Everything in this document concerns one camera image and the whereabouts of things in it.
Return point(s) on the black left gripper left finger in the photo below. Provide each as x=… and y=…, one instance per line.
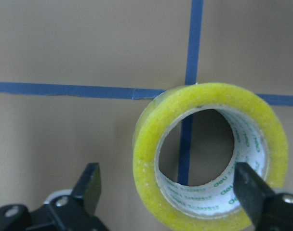
x=87, y=190

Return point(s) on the yellow tape roll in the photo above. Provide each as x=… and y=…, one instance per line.
x=259, y=140

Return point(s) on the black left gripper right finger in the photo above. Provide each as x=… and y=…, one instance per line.
x=251, y=191

